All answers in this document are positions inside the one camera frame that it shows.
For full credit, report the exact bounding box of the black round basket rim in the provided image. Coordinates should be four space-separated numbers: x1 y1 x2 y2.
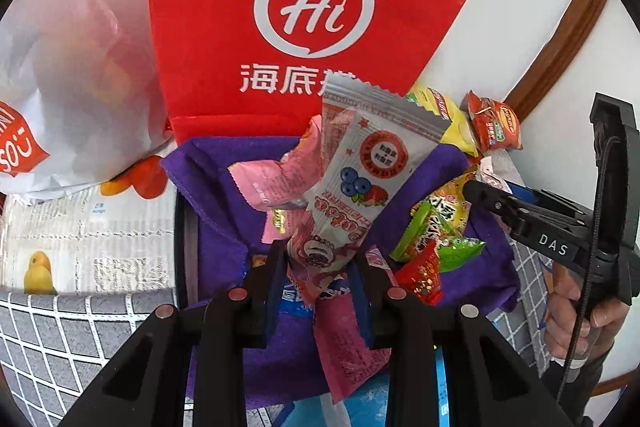
171 191 202 309

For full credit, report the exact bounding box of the orange-red snack packet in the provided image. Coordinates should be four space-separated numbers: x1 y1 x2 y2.
466 90 524 154

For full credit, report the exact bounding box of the person's right forearm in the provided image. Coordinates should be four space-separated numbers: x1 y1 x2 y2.
541 344 622 427

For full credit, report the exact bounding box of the purple cloth bag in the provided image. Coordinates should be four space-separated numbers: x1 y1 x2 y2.
160 134 522 409

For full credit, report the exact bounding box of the white plastic bag red logo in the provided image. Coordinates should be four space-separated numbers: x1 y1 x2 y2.
0 0 177 198

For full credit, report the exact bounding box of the yellow triangular snack packet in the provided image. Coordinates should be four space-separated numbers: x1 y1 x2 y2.
410 173 474 239

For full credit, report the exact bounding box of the brown wooden door frame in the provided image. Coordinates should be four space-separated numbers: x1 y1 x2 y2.
501 0 614 111

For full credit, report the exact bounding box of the red triangular snack packet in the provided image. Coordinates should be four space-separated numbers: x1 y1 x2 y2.
394 238 447 306

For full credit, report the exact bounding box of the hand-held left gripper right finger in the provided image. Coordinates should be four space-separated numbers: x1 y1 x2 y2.
347 251 576 427

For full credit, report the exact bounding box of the white and pink candy packet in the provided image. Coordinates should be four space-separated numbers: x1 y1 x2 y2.
286 83 454 309

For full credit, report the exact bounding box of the blue cookie packet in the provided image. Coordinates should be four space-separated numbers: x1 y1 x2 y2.
244 256 351 314

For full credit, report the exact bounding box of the yellow flat snack packet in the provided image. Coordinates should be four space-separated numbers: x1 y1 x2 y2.
404 86 482 156

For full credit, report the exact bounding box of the blue tissue pack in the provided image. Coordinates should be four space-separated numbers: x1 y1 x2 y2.
277 369 452 427

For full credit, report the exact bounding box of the dark pink snack packet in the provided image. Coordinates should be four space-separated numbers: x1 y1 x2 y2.
312 289 397 404

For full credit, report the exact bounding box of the light pink snack packet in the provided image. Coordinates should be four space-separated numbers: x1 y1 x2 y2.
227 116 327 214

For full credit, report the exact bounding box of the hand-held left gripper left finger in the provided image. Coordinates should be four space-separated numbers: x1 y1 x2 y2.
62 239 290 427

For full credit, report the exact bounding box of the fruit print sheet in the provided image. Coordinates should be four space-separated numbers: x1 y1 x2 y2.
0 151 181 297

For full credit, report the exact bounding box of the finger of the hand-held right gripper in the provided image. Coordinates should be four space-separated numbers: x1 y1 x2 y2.
461 179 539 234

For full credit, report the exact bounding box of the red paper bag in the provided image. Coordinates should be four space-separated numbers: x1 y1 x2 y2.
147 0 499 144

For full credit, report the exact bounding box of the person's right hand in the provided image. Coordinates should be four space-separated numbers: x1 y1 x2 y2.
544 263 629 364

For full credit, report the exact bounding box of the green triangular snack packet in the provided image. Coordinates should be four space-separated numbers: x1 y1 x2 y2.
389 201 489 274

